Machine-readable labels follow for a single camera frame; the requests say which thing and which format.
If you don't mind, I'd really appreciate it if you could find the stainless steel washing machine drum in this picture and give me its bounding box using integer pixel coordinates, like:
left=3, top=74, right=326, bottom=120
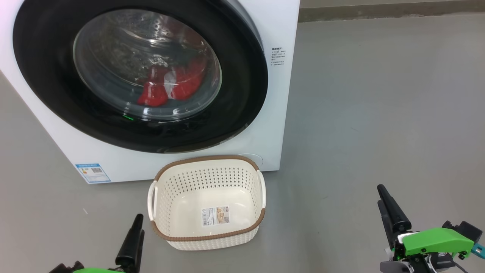
left=74, top=9, right=222, bottom=121

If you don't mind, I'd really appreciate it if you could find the printed product label sticker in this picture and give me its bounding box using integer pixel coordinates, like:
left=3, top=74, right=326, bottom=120
left=202, top=206, right=230, bottom=227

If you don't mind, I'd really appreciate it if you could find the grey concrete curb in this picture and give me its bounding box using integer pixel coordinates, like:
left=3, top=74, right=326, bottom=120
left=298, top=0, right=485, bottom=23

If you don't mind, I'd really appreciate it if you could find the washing machine door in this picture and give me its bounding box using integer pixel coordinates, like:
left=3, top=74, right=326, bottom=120
left=13, top=0, right=269, bottom=154

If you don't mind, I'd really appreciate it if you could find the blue energy label sticker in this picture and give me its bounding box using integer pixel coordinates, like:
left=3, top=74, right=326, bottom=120
left=75, top=163, right=111, bottom=184

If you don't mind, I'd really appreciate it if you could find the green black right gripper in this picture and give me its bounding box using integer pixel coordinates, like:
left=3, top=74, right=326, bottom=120
left=377, top=184, right=484, bottom=273

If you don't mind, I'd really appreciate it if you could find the cream perforated basket brown rim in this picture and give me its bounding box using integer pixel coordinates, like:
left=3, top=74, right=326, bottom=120
left=147, top=155, right=267, bottom=251

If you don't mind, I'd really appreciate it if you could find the white front-load washing machine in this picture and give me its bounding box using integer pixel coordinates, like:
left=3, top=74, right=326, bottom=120
left=0, top=0, right=300, bottom=185

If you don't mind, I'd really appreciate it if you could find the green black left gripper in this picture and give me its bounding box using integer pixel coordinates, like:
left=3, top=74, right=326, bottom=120
left=48, top=214, right=145, bottom=273

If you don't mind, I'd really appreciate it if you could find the red and white garment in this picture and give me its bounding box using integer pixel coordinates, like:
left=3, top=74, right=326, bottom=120
left=137, top=57, right=208, bottom=107

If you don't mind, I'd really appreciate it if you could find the round white filter cover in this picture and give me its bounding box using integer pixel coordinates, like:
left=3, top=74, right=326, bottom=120
left=235, top=153, right=264, bottom=168

